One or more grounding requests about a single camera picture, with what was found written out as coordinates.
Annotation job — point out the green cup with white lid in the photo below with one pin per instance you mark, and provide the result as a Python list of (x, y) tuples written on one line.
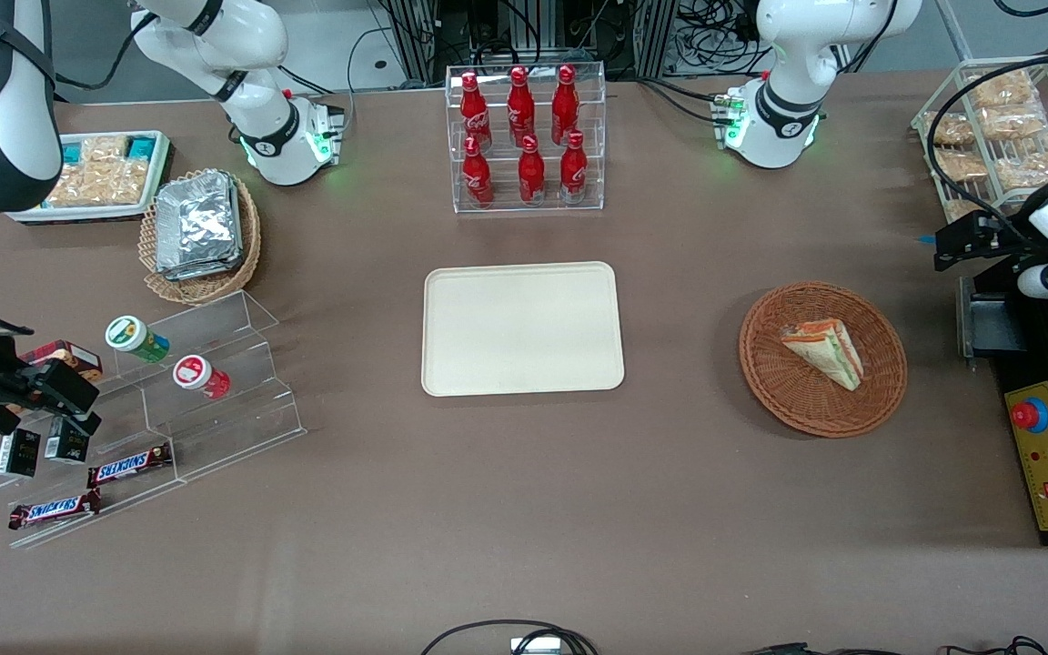
[(133, 337)]

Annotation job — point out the small white plug box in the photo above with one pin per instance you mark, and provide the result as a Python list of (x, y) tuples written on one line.
[(535, 646)]

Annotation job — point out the silver foil packet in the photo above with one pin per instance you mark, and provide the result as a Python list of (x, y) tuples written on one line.
[(206, 271), (196, 218)]

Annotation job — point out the aluminium frame with equipment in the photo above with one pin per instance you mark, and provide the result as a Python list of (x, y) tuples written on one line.
[(415, 41)]

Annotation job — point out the clear acrylic stepped stand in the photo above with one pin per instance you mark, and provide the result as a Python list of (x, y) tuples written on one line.
[(233, 418)]

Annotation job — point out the clear acrylic bottle rack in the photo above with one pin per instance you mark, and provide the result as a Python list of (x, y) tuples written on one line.
[(592, 136)]

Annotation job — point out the round brown wicker basket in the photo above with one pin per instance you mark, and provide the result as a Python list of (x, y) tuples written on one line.
[(788, 391)]

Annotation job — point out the red cola bottle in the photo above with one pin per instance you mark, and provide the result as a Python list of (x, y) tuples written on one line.
[(573, 168), (565, 105), (531, 173), (474, 114), (477, 175), (520, 107)]

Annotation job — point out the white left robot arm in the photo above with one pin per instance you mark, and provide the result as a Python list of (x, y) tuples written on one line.
[(797, 55)]

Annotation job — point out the clear bag beige snacks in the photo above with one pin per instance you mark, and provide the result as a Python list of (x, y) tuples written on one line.
[(1002, 89), (105, 150), (962, 209), (1013, 121), (124, 182), (78, 186), (959, 165), (1029, 166), (952, 129)]

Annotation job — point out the dark red carton box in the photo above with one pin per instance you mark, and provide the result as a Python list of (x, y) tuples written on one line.
[(74, 353)]

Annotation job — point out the red cup with white lid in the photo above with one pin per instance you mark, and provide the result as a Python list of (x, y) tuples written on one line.
[(196, 375)]

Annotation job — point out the Snickers chocolate bar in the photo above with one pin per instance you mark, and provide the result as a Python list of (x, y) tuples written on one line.
[(55, 509), (128, 466)]

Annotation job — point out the triangle sandwich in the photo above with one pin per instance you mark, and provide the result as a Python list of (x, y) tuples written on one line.
[(829, 350)]

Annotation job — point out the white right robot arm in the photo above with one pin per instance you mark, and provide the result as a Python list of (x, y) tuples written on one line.
[(260, 36)]

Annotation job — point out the brown table cover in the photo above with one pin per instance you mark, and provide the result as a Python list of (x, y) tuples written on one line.
[(524, 509)]

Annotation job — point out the red emergency stop button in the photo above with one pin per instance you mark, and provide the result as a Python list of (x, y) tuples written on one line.
[(1029, 416)]

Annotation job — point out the oval tan wicker basket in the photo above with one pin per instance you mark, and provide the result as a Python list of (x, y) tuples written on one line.
[(206, 287)]

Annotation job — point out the teal snack packet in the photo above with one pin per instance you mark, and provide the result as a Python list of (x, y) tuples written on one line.
[(72, 151), (141, 146)]

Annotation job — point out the small black carton box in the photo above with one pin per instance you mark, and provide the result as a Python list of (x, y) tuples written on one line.
[(66, 444), (17, 453)]

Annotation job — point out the white plastic snack tray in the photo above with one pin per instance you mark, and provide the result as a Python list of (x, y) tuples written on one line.
[(156, 182)]

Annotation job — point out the cream rectangular tray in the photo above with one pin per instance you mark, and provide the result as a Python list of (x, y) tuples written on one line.
[(524, 329)]

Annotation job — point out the black machine with yellow panel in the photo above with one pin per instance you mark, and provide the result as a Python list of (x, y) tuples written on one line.
[(1047, 459)]

